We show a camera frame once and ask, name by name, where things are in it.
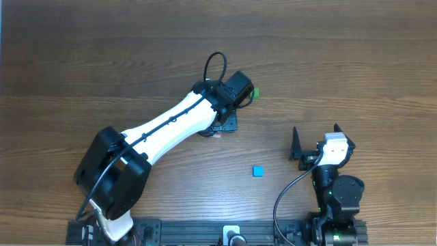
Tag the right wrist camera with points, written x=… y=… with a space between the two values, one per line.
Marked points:
x=335 y=148

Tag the mounting rail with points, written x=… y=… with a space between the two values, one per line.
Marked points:
x=194 y=232

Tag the red cube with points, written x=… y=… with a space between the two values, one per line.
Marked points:
x=217 y=135

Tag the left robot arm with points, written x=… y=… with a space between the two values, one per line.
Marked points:
x=170 y=126

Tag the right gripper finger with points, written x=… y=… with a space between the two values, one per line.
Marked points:
x=295 y=147
x=350 y=143

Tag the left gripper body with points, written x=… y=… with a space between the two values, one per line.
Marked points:
x=225 y=123

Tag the green cube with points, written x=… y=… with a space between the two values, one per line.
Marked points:
x=256 y=93

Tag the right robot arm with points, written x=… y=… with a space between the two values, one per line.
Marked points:
x=346 y=194

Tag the blue cube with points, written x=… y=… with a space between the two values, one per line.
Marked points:
x=258 y=171

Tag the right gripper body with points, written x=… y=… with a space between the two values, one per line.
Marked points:
x=309 y=160

